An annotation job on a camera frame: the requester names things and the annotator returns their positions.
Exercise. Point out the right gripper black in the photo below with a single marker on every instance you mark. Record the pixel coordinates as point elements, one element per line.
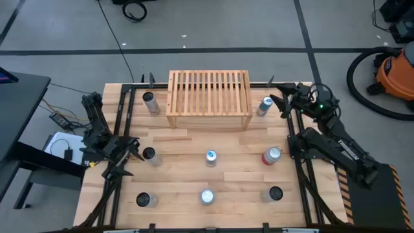
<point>305,98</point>

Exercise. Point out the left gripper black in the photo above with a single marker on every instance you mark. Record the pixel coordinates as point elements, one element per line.
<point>118,150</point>

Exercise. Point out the blue silver Red Bull can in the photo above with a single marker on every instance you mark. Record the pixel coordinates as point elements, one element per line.
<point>264,106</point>
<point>211,158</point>

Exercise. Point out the white Celsius Tropical Vibe can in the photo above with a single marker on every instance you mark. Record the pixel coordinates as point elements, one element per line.
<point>153,158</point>

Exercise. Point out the grey red Spindrift can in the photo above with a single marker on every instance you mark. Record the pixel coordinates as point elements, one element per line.
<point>207,196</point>
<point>271,156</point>

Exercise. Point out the white Celsius Peach Vibe can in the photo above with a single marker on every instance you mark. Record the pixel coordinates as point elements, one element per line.
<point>152,105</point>

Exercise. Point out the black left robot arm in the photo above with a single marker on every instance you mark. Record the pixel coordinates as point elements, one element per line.
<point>93,113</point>

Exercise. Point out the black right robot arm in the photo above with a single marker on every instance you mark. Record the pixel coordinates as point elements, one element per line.
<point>347,150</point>

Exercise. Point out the slatted wooden shelf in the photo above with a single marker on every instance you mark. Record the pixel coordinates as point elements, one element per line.
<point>210,114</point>

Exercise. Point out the small black adapter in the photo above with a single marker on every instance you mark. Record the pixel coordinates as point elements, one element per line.
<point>68,154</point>

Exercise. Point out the orange shop vacuum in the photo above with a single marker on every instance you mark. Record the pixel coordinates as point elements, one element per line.
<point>350,79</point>
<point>396,74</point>

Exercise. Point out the white paper box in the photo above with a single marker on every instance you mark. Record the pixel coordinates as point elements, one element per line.
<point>55,147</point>

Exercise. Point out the black power adapter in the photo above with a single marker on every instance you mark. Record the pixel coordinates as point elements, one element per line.
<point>59,120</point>

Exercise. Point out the black desk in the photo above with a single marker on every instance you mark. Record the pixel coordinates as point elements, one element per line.
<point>19,103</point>

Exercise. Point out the black equipment case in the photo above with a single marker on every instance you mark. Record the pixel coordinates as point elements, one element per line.
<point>399,9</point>
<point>404,31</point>

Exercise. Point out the black hazard-striped floor mat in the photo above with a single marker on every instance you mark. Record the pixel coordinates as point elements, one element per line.
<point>375,207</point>

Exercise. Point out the black display device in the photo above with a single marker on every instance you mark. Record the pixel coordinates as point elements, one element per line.
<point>6,77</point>

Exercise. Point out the black frame bracket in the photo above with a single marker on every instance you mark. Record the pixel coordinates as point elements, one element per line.
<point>151,80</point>
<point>270,81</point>

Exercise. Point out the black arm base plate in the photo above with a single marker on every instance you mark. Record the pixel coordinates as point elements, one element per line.
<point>292,147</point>

